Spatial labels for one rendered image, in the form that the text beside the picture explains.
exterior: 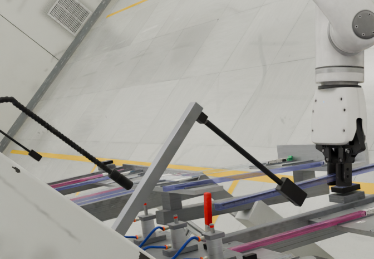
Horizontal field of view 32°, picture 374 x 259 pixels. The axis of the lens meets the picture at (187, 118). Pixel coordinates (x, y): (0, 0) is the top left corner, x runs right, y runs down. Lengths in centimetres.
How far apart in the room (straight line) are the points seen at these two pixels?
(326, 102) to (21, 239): 75
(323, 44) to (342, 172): 22
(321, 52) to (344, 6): 11
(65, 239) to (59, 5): 853
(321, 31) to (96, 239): 72
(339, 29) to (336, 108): 14
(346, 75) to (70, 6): 804
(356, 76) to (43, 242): 75
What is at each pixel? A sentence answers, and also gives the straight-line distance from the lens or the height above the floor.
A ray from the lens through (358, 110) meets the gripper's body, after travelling 115.
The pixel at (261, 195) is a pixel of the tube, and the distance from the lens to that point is 109.
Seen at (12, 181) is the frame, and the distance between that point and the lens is 53.
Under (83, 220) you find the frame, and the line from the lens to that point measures 55.
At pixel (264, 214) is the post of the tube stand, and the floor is 81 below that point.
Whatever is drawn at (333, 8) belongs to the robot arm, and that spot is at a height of 121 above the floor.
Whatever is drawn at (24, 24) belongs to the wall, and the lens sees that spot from 887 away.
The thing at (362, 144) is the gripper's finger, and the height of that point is 101.
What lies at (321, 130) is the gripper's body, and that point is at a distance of 118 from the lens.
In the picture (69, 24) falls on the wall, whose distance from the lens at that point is 904.
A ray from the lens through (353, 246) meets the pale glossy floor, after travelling 262.
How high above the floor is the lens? 166
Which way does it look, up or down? 22 degrees down
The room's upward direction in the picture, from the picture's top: 51 degrees counter-clockwise
